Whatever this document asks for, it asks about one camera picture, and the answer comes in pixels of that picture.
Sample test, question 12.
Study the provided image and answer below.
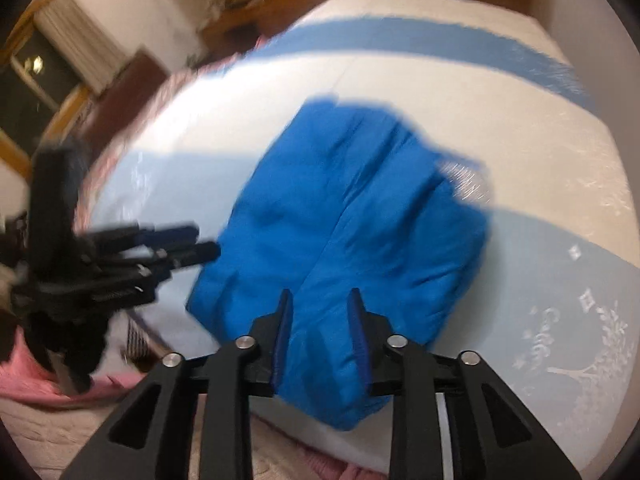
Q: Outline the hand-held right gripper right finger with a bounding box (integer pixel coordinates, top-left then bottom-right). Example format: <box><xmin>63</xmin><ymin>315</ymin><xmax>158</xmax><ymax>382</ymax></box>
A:
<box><xmin>346</xmin><ymin>287</ymin><xmax>584</xmax><ymax>480</ymax></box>

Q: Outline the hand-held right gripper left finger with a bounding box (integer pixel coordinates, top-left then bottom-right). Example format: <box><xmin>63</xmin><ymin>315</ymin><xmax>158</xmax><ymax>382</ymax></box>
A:
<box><xmin>60</xmin><ymin>288</ymin><xmax>295</xmax><ymax>480</ymax></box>

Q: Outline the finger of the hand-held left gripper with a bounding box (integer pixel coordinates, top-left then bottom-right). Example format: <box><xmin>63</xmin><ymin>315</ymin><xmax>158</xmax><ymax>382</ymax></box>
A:
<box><xmin>97</xmin><ymin>241</ymin><xmax>222</xmax><ymax>282</ymax></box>
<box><xmin>75</xmin><ymin>222</ymin><xmax>202</xmax><ymax>257</ymax></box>

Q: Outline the blue down jacket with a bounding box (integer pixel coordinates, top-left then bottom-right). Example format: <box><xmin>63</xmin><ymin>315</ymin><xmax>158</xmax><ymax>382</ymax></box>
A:
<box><xmin>186</xmin><ymin>100</ymin><xmax>494</xmax><ymax>432</ymax></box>

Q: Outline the pink floral quilt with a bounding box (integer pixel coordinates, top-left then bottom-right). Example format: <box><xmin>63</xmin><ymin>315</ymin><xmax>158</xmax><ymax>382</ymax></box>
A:
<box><xmin>72</xmin><ymin>35</ymin><xmax>268</xmax><ymax>233</ymax></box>

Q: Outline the window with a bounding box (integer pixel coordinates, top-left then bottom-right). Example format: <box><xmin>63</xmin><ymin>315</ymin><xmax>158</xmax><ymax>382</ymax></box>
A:
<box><xmin>0</xmin><ymin>24</ymin><xmax>73</xmax><ymax>163</ymax></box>

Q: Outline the dark wooden headboard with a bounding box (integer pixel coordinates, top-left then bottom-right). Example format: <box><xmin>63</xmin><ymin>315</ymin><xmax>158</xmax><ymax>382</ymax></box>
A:
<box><xmin>82</xmin><ymin>49</ymin><xmax>172</xmax><ymax>128</ymax></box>

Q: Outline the pink quilted cloth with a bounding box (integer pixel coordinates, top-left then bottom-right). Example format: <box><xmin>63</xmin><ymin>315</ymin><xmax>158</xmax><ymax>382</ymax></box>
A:
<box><xmin>0</xmin><ymin>330</ymin><xmax>133</xmax><ymax>402</ymax></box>

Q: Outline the beige curtain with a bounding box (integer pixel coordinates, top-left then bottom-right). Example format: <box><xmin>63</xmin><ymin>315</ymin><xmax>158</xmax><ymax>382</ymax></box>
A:
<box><xmin>34</xmin><ymin>0</ymin><xmax>213</xmax><ymax>97</ymax></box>

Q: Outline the beige quilted bedding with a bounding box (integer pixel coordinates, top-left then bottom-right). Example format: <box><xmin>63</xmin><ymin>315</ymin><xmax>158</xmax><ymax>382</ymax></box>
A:
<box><xmin>0</xmin><ymin>394</ymin><xmax>206</xmax><ymax>480</ymax></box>

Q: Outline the bed with blue-white sheet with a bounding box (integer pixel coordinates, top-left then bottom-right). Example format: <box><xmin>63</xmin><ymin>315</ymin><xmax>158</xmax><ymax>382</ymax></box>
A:
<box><xmin>75</xmin><ymin>0</ymin><xmax>637</xmax><ymax>480</ymax></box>

